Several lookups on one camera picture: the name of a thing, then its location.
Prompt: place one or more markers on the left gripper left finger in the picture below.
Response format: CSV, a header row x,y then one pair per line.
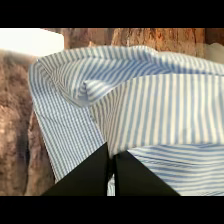
x,y
87,176

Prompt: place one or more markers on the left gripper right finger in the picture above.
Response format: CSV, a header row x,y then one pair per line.
x,y
136,176

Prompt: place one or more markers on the blue striped shirt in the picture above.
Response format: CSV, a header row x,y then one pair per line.
x,y
156,110

